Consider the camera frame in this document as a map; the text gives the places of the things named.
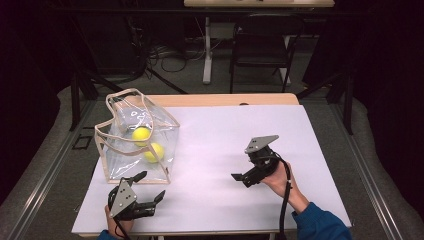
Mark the person's left hand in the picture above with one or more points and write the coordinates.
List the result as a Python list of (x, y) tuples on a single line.
[(116, 226)]

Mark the black curtain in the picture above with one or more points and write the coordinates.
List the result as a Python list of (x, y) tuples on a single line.
[(20, 100), (393, 100)]

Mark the yellow tennis ball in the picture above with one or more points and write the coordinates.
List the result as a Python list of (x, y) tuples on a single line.
[(141, 135), (155, 152)]

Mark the white-legged desk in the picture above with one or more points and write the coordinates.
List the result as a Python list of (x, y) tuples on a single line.
[(207, 50)]

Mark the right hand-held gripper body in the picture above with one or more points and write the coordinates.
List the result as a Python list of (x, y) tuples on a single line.
[(263, 160)]

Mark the person's right hand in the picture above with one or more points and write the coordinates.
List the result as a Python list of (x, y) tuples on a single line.
[(279, 181)]

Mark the clear plastic bag beige trim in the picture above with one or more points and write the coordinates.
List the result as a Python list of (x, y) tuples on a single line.
[(163, 133)]

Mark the black folding chair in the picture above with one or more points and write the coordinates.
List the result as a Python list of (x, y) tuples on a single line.
[(263, 41)]

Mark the white table sheet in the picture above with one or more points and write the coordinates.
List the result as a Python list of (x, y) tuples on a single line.
[(216, 143)]

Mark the aluminium floor rail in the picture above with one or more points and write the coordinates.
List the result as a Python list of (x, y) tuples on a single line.
[(50, 166), (366, 173)]

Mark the black metal stand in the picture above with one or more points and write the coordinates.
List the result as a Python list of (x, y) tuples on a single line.
[(348, 106), (75, 100)]

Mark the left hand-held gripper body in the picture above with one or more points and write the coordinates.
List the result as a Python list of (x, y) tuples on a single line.
[(122, 198)]

